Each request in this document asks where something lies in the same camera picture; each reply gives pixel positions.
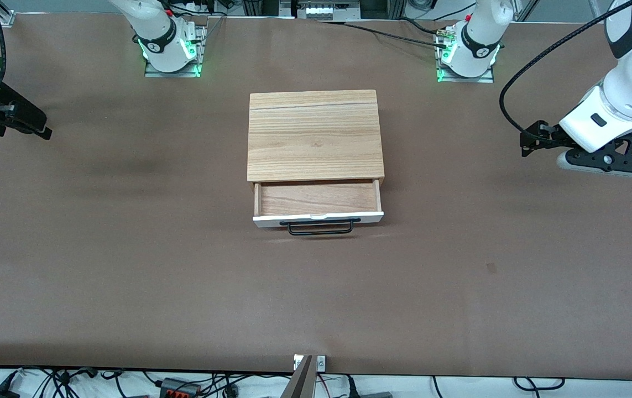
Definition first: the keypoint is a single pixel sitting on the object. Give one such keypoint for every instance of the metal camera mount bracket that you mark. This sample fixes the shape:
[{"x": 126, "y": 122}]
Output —
[{"x": 302, "y": 378}]

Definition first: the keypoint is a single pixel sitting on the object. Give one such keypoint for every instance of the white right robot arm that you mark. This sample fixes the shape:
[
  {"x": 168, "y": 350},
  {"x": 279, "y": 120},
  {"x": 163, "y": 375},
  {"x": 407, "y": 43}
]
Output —
[{"x": 161, "y": 33}]

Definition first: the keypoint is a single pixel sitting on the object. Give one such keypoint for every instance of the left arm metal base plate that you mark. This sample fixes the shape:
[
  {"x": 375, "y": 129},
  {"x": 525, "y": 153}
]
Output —
[{"x": 484, "y": 79}]

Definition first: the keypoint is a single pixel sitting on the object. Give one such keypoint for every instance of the wooden drawer cabinet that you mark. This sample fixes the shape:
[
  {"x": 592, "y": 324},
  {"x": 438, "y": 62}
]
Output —
[{"x": 313, "y": 135}]

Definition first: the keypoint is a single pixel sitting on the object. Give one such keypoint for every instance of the black cylindrical vase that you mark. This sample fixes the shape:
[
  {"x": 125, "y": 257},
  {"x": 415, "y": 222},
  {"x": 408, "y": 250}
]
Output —
[{"x": 22, "y": 105}]

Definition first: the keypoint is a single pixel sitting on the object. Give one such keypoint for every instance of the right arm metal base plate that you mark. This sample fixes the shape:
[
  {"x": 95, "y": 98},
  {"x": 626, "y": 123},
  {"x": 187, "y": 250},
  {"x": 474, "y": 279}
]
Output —
[{"x": 172, "y": 73}]

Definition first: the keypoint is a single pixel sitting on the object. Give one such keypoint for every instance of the white grey power strip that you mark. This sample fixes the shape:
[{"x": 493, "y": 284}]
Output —
[{"x": 324, "y": 11}]

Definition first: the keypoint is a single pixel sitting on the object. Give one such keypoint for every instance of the black power strip red switches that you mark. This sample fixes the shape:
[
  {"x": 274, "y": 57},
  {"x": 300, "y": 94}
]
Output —
[{"x": 178, "y": 388}]

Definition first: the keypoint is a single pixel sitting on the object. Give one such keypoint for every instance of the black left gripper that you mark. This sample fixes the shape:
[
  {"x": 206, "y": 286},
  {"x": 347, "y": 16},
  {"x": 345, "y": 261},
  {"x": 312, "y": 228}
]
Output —
[{"x": 549, "y": 136}]

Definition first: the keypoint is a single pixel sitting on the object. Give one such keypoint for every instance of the aluminium frame strut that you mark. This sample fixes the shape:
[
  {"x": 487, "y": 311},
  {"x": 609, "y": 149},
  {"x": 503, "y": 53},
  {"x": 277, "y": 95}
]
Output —
[
  {"x": 526, "y": 10},
  {"x": 7, "y": 19}
]

